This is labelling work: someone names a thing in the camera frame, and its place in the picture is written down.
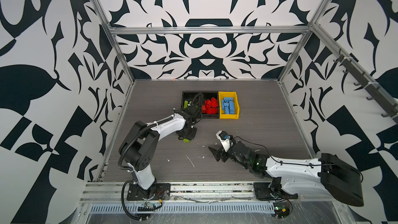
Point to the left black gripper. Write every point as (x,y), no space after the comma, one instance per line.
(192,136)

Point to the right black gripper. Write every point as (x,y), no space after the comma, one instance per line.
(214,152)

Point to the red arch lego piece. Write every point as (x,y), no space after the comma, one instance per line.
(210,107)

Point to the blue lego long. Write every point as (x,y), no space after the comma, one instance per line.
(228,105)

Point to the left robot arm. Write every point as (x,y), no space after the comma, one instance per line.
(138,149)

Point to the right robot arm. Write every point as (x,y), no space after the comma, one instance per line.
(327,175)

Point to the left black bin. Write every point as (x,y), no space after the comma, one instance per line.
(186,98)

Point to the black bin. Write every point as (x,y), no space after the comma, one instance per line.
(207,95)
(186,98)

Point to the middle black bin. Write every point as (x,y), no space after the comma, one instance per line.
(207,95)

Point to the yellow bin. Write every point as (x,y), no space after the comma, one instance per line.
(221,95)

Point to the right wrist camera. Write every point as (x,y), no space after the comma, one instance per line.
(224,139)

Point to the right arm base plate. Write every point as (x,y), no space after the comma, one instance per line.
(263,192)

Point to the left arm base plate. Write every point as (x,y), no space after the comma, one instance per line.
(155,192)

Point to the wall hook rack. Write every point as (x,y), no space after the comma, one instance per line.
(363,80)

